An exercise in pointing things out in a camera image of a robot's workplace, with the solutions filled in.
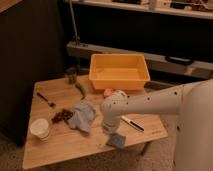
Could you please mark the orange round toy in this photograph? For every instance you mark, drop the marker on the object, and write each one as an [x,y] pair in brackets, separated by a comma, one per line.
[108,92]

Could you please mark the metal vertical pole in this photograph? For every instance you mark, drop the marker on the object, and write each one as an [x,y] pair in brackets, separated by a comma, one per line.
[76,36]

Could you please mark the dark metal spoon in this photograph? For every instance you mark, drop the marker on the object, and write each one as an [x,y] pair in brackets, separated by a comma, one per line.
[51,104]

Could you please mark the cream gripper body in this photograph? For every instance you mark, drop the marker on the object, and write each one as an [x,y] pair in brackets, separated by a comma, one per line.
[110,126]

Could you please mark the grey metal rail beam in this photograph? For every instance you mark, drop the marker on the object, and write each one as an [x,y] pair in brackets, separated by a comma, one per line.
[197,69]

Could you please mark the wooden table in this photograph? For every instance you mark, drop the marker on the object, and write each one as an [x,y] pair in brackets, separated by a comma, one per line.
[63,143]

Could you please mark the yellow plastic bin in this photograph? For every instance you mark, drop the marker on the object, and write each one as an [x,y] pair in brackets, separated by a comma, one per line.
[118,71]

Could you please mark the small dark green cup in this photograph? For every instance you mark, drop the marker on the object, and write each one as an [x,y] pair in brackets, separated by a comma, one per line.
[71,75]

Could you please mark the upper wooden shelf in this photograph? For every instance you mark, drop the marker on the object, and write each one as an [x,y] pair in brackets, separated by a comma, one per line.
[144,8]

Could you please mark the green chili pepper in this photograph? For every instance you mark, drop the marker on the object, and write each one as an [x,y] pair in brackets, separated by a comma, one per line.
[81,89]

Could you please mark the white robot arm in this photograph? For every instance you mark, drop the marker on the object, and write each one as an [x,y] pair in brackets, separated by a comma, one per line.
[192,102]

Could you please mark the white paper cup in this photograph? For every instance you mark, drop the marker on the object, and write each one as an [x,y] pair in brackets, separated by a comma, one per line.
[40,128]

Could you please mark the blue sponge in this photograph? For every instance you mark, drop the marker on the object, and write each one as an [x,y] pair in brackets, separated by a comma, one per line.
[116,140]

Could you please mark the black white marker pen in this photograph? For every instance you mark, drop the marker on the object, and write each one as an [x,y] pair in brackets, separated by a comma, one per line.
[132,123]

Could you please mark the light blue cloth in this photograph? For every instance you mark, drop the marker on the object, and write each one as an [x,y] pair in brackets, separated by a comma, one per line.
[84,114]

